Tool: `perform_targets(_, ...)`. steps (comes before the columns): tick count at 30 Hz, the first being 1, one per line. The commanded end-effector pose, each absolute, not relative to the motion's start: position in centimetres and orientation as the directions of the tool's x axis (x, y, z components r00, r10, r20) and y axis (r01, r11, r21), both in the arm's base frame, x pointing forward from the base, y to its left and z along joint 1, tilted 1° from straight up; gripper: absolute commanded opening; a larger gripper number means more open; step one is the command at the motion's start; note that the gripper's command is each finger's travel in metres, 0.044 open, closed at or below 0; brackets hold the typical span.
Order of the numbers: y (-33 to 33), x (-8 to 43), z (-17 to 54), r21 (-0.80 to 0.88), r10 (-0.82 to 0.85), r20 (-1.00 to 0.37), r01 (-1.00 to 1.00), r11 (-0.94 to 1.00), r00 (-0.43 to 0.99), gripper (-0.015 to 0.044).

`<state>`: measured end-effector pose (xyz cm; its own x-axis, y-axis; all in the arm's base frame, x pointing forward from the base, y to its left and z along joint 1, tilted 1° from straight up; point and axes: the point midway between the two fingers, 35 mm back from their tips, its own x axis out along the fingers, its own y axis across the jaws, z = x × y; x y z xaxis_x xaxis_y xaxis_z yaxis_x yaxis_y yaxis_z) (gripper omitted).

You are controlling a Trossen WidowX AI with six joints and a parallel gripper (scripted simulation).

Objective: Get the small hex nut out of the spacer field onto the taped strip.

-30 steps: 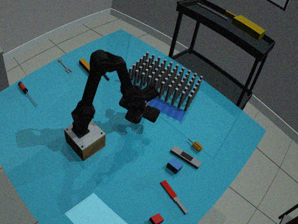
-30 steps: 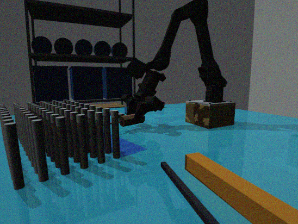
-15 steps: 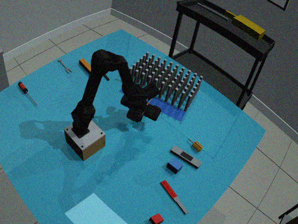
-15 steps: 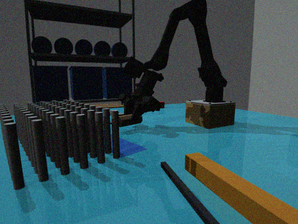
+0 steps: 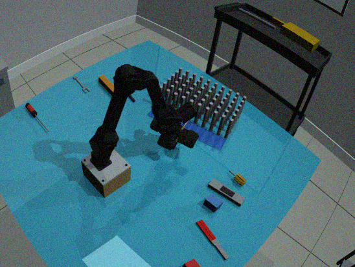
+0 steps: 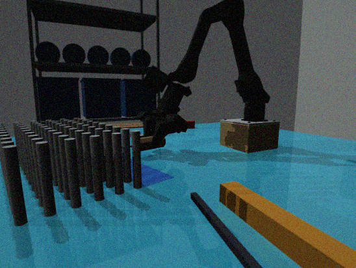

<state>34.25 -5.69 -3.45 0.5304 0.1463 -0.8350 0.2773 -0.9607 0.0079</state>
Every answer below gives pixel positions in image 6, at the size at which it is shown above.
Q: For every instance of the small red block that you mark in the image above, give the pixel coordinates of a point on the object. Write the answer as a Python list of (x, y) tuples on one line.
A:
[(191, 124)]

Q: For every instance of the orange rectangular bar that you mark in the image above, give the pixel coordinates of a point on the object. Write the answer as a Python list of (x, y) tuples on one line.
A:
[(306, 245)]

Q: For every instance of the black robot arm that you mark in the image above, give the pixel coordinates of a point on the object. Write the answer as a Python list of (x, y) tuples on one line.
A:
[(248, 85)]

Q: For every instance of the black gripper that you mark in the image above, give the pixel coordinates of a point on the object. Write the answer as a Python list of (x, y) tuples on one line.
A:
[(164, 120)]

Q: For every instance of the blue taped strip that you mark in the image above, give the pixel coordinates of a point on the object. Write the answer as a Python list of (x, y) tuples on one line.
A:
[(150, 175)]

